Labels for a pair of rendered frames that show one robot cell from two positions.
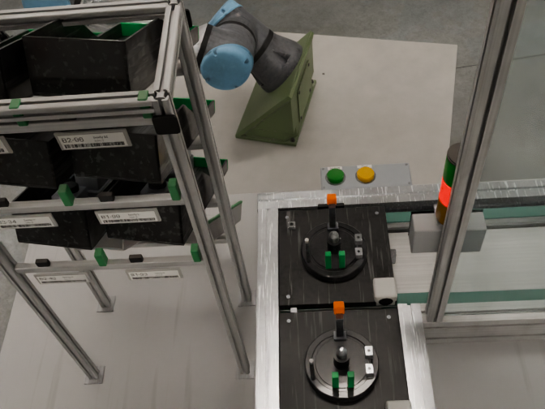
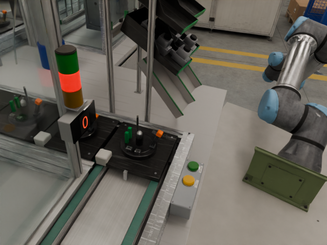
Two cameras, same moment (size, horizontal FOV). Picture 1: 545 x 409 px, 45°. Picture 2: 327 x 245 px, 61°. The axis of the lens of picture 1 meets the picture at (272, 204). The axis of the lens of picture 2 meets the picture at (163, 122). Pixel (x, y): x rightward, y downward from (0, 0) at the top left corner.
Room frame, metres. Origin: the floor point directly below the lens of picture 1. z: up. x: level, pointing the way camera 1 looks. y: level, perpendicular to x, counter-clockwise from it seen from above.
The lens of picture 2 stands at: (0.93, -0.86, 1.70)
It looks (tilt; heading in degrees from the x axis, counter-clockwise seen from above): 38 degrees down; 98
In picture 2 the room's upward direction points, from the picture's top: 5 degrees clockwise
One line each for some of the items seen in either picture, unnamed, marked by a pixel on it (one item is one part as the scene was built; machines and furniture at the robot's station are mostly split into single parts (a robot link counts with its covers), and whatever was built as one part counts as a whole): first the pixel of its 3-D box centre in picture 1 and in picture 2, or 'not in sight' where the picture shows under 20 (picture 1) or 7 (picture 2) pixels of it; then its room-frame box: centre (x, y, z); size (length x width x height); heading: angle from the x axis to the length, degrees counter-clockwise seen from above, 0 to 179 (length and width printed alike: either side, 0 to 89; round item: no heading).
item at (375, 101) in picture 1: (284, 119); (270, 185); (1.28, -0.07, 0.84); 0.90 x 0.70 x 0.03; 71
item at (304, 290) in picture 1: (334, 256); (139, 148); (0.74, -0.12, 0.96); 0.24 x 0.24 x 0.02; 83
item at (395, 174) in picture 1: (365, 183); (187, 186); (0.95, -0.23, 0.93); 0.21 x 0.07 x 0.06; 83
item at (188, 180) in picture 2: (365, 175); (188, 181); (0.95, -0.23, 0.96); 0.04 x 0.04 x 0.02
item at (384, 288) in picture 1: (384, 291); (103, 157); (0.63, -0.20, 0.97); 0.05 x 0.05 x 0.04; 83
